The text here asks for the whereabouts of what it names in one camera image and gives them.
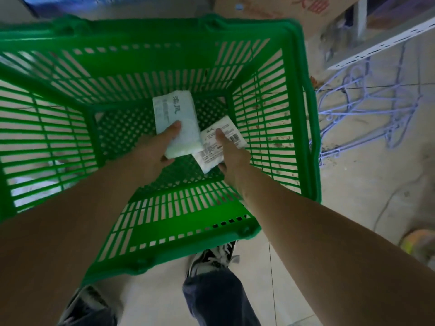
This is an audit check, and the person's right hand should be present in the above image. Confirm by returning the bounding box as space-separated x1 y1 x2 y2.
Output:
215 128 252 194

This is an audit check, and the person's left hand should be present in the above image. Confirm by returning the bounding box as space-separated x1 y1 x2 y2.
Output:
126 121 182 183

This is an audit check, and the white labelled tissue packet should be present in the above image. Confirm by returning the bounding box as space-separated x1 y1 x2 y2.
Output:
192 115 249 174

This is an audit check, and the pale green tissue packet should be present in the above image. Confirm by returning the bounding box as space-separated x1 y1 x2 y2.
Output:
152 91 204 159

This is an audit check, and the person's left forearm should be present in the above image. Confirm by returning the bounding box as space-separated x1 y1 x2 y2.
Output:
0 159 150 326

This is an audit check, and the person's right forearm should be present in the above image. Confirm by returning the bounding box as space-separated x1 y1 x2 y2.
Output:
227 163 435 326

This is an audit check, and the green plastic shopping basket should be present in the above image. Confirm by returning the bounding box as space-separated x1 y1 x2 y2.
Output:
0 14 322 285

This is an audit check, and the black and white sneaker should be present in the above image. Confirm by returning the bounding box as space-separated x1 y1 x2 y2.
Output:
58 285 118 326
186 240 240 279

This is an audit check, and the brown cardboard box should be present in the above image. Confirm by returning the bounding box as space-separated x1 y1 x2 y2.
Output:
214 0 361 41

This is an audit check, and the blue jeans leg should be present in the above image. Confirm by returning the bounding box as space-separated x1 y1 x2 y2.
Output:
182 268 261 326

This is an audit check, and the yellow and pink shoe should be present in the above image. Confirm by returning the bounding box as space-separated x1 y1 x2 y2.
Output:
400 229 435 271

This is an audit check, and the pile of white wire hangers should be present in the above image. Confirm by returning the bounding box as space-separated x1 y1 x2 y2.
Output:
311 41 423 167

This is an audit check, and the white perforated shelf rail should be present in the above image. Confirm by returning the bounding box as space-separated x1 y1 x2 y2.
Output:
327 7 435 70

